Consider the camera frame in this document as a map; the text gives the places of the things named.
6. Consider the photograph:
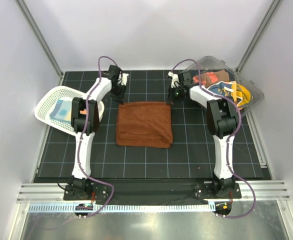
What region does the blue polka dot towel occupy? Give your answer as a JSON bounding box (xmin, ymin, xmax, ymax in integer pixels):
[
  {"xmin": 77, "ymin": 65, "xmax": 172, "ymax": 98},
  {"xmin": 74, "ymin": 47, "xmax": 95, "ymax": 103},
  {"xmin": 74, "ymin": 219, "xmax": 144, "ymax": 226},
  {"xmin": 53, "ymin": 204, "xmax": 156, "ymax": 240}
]
[{"xmin": 49, "ymin": 97, "xmax": 87, "ymax": 124}]

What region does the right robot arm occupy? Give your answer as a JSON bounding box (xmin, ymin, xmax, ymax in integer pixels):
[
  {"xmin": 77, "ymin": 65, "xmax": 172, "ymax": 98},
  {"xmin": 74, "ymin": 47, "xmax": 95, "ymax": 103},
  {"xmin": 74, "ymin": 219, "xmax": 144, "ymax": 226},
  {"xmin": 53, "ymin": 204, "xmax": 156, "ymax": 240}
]
[{"xmin": 168, "ymin": 71, "xmax": 241, "ymax": 198}]

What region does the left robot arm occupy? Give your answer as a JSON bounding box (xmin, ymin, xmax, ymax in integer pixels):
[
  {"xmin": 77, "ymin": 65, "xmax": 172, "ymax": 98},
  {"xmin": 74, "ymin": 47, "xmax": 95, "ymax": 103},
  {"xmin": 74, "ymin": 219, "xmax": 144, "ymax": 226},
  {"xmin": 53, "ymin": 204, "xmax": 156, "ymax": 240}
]
[{"xmin": 64, "ymin": 65, "xmax": 128, "ymax": 200}]

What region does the pink brown towel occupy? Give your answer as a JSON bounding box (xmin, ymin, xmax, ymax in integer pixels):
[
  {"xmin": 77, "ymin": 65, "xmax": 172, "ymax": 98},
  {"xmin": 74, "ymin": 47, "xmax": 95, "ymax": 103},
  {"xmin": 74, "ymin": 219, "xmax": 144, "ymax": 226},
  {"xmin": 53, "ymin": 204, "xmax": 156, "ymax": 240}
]
[{"xmin": 193, "ymin": 70, "xmax": 230, "ymax": 88}]

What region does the clear plastic storage bin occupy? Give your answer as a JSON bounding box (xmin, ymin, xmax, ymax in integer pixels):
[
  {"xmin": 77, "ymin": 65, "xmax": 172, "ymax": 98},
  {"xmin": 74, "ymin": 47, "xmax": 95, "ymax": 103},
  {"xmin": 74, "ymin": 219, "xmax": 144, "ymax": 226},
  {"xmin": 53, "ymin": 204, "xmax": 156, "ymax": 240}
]
[{"xmin": 179, "ymin": 55, "xmax": 265, "ymax": 117}]

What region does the yellow blue patterned towel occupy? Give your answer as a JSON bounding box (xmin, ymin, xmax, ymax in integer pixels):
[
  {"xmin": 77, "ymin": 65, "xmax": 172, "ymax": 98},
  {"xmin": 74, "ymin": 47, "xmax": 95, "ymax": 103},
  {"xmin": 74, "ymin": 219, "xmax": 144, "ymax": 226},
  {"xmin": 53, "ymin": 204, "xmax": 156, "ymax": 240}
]
[{"xmin": 208, "ymin": 81, "xmax": 253, "ymax": 110}]

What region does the white perforated plastic basket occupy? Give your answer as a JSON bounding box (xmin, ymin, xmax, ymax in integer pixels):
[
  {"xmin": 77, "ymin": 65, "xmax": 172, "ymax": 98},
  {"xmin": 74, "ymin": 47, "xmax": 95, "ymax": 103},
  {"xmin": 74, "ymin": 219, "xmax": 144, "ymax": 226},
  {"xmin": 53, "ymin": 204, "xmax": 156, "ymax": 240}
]
[{"xmin": 34, "ymin": 83, "xmax": 111, "ymax": 138}]

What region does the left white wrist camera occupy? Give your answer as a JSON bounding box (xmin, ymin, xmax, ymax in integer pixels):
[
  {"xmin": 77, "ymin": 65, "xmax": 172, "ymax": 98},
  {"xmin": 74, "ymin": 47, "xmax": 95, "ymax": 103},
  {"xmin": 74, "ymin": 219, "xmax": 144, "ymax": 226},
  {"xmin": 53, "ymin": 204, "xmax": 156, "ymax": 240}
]
[{"xmin": 118, "ymin": 73, "xmax": 129, "ymax": 86}]

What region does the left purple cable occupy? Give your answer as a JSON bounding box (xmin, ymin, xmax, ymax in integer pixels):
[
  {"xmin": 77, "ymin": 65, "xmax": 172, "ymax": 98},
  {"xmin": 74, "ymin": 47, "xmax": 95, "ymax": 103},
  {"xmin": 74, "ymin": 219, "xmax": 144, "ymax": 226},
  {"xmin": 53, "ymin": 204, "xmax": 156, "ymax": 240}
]
[{"xmin": 75, "ymin": 55, "xmax": 116, "ymax": 218}]

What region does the purple cable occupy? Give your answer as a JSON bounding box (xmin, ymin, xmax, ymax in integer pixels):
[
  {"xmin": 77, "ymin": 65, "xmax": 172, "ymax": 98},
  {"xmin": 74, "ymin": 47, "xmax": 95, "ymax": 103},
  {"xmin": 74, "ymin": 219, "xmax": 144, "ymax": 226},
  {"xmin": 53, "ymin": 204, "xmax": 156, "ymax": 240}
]
[
  {"xmin": 171, "ymin": 58, "xmax": 257, "ymax": 220},
  {"xmin": 75, "ymin": 55, "xmax": 116, "ymax": 218}
]

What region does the left aluminium frame post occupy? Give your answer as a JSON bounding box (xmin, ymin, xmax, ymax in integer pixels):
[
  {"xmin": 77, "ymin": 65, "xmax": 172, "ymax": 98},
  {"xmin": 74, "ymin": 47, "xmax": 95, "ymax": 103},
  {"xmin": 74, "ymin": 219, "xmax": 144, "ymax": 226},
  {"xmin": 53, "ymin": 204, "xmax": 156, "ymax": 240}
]
[{"xmin": 14, "ymin": 0, "xmax": 63, "ymax": 78}]

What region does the aluminium frame post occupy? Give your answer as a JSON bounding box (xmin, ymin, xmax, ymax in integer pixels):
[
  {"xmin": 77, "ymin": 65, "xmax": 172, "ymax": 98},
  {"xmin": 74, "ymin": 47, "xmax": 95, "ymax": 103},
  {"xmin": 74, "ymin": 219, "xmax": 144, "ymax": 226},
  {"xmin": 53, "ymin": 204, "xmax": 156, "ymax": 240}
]
[
  {"xmin": 14, "ymin": 0, "xmax": 63, "ymax": 78},
  {"xmin": 236, "ymin": 0, "xmax": 283, "ymax": 73}
]

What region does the white slotted cable duct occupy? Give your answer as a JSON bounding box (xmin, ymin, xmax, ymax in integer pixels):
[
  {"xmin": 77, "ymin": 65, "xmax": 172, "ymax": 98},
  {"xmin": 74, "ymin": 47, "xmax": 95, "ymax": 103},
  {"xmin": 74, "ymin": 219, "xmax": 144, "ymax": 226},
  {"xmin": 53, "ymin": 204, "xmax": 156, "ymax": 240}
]
[{"xmin": 28, "ymin": 202, "xmax": 216, "ymax": 214}]

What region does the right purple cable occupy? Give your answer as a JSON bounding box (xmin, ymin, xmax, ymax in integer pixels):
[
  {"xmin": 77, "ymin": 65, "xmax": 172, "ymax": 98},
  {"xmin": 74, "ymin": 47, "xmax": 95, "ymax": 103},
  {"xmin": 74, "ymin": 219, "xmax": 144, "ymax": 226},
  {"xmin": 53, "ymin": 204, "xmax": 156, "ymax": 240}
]
[{"xmin": 171, "ymin": 58, "xmax": 257, "ymax": 220}]

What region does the right aluminium frame post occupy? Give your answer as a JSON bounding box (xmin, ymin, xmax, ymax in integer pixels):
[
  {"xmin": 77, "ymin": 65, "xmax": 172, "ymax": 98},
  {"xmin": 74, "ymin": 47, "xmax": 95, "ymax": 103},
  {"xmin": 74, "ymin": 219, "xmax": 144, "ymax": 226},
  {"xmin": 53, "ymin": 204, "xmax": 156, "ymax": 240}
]
[{"xmin": 236, "ymin": 0, "xmax": 283, "ymax": 73}]

